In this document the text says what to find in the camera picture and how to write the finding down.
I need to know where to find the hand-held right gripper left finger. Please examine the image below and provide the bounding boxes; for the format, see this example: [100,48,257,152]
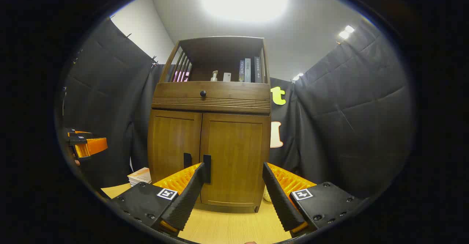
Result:
[108,162,206,237]

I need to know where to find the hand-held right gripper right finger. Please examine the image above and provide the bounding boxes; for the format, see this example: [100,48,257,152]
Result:
[262,162,367,237]

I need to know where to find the wooden cabinet door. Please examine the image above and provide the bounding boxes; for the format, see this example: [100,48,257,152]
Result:
[200,113,271,208]
[148,110,203,184]

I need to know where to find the wooden double-door shoe cabinet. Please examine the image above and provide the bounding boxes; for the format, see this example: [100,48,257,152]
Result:
[147,36,272,214]

